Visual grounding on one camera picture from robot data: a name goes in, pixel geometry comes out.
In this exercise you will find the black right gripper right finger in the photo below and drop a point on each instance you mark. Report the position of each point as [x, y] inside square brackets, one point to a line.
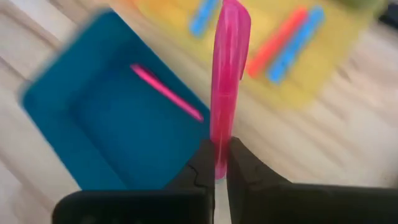
[295, 205]

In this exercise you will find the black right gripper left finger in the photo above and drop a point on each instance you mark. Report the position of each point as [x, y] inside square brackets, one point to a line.
[140, 207]

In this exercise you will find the blue plastic tray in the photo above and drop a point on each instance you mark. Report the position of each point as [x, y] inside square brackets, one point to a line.
[109, 140]

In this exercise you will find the pink slim highlighter pen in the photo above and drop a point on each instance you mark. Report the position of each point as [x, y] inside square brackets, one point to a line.
[228, 77]
[168, 93]

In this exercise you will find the blue Sharpie highlighter marker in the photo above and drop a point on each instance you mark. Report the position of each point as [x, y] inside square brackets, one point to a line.
[203, 17]
[295, 45]

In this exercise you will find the red-orange thick highlighter marker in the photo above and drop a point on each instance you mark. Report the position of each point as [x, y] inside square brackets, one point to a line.
[276, 42]

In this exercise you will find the yellow plastic tray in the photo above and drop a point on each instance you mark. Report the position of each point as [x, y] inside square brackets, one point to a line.
[298, 90]

